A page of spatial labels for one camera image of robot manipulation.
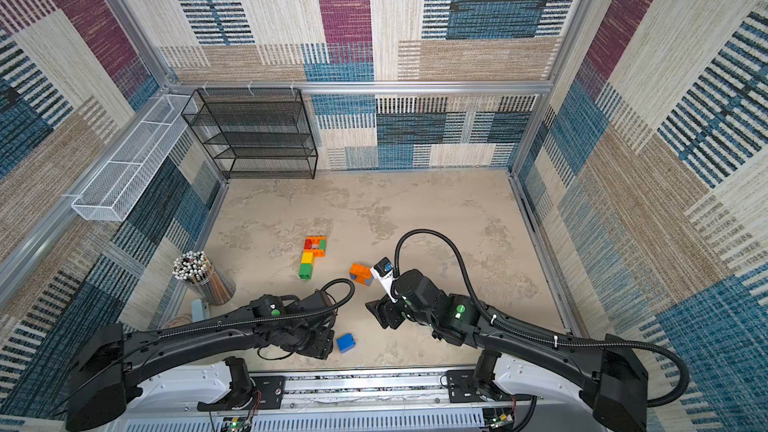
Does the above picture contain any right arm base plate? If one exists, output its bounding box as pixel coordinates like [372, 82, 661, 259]
[440, 369, 532, 404]

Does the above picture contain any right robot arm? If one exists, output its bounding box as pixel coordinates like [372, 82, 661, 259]
[366, 261, 648, 431]

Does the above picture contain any white wire mesh basket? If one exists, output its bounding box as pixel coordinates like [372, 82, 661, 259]
[71, 94, 188, 222]

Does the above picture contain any white cable duct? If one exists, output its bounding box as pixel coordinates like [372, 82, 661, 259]
[124, 408, 485, 432]

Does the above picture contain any light blue small object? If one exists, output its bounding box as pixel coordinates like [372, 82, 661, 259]
[191, 299, 210, 323]

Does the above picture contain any dark green lego brick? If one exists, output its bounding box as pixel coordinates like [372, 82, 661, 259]
[299, 263, 313, 280]

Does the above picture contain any yellow lego brick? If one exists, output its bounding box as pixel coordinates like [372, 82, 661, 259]
[301, 251, 315, 265]

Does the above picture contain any cup of pens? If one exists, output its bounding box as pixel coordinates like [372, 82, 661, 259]
[172, 251, 236, 306]

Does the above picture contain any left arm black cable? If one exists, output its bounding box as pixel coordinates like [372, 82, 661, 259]
[155, 278, 356, 361]

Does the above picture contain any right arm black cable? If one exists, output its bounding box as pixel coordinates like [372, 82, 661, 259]
[394, 228, 691, 432]

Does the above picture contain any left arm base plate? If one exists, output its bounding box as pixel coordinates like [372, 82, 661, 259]
[196, 375, 286, 412]

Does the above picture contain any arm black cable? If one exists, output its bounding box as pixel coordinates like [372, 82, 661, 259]
[155, 278, 356, 361]
[394, 228, 691, 432]

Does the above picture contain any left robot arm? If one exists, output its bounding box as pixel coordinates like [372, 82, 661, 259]
[65, 290, 338, 431]

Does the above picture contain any black wire mesh shelf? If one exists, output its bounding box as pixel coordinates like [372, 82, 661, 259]
[181, 88, 318, 180]

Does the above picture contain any circuit board with leds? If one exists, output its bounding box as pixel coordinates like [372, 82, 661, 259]
[481, 408, 516, 432]

